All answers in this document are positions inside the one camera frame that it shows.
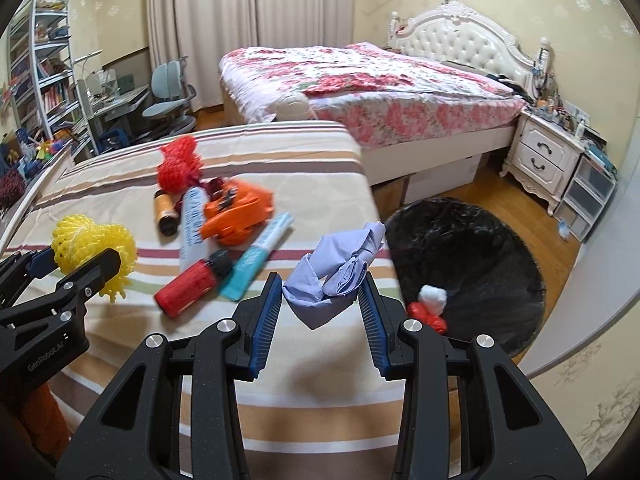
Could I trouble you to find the red foam fruit net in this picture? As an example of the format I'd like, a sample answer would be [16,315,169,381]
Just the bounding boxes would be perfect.
[156,136,202,195]

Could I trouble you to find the orange plastic wrapper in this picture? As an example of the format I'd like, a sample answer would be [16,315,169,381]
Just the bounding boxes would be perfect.
[200,178,276,248]

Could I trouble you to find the clear plastic drawer unit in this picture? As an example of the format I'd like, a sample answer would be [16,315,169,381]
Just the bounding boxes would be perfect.
[555,152,618,243]

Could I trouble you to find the pile of colourful toys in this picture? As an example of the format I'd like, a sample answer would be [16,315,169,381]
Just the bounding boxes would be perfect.
[0,127,76,181]

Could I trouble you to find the white sliding wardrobe door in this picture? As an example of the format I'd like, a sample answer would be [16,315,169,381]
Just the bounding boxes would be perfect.
[517,160,640,466]

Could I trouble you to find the white nightstand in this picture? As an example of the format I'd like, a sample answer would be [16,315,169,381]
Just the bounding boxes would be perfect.
[500,110,586,216]

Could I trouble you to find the lavender paper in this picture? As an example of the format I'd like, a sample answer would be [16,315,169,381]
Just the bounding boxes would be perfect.
[282,221,387,331]

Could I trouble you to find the yellow foam fruit net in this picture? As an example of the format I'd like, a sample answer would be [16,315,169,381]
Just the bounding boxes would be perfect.
[51,214,137,303]

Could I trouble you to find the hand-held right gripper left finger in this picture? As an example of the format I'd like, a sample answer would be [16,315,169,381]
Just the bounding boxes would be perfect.
[57,271,286,480]

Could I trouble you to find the red bottle with black cap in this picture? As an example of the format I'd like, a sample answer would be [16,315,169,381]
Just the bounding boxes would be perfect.
[154,251,235,319]

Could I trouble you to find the red plastic scrap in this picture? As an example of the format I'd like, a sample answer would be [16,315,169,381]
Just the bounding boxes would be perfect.
[406,302,447,336]

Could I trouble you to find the white bed with tufted headboard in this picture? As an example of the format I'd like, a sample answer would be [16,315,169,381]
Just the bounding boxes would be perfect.
[220,1,551,186]

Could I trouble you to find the white paper trash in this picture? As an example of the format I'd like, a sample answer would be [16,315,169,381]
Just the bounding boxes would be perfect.
[178,186,211,272]

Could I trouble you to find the white cardboard box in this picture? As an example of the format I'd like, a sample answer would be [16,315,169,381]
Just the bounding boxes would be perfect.
[402,155,483,206]

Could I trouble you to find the grey desk chair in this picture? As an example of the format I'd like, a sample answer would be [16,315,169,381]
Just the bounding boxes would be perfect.
[141,60,198,138]

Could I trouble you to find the amber bottle with black cap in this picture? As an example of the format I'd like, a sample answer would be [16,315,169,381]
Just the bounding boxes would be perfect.
[153,189,179,236]

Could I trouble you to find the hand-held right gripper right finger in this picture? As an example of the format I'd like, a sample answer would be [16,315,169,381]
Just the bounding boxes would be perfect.
[357,272,588,480]

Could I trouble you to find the striped bed cover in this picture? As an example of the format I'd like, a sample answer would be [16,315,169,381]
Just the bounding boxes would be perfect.
[0,122,466,480]

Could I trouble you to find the grey study desk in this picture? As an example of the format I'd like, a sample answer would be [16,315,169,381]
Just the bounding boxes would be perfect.
[75,85,151,156]

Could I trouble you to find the white bookshelf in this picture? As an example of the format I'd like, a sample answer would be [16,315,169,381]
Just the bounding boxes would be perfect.
[7,0,98,161]

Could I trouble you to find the cream round bedpost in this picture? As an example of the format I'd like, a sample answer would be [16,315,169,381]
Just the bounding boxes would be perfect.
[276,92,311,122]

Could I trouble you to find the nightstand clutter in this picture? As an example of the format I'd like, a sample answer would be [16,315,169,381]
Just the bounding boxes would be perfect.
[530,75,601,131]

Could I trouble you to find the beige curtains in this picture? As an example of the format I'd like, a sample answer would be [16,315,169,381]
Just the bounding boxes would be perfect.
[145,0,356,111]

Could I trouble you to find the teal and white tube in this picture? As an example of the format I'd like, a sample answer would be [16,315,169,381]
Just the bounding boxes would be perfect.
[220,211,294,302]

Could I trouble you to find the floral bedspread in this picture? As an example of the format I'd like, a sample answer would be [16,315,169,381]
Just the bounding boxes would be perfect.
[218,42,528,151]

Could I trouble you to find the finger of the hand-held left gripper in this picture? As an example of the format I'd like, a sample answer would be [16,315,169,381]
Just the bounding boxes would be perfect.
[0,247,58,306]
[0,247,126,331]

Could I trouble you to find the white foam net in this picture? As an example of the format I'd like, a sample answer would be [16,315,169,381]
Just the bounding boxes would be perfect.
[419,285,447,317]

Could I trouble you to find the bin with black bag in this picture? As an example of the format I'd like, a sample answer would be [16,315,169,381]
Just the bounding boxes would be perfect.
[382,197,547,358]

